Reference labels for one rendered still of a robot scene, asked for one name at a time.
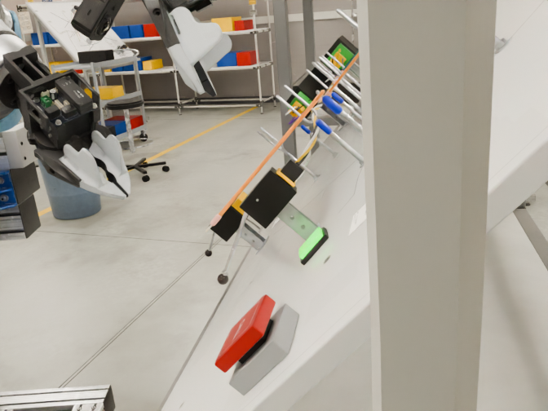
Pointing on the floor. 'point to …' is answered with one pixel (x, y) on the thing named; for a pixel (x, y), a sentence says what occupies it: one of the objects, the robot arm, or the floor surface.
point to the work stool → (132, 134)
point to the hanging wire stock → (426, 195)
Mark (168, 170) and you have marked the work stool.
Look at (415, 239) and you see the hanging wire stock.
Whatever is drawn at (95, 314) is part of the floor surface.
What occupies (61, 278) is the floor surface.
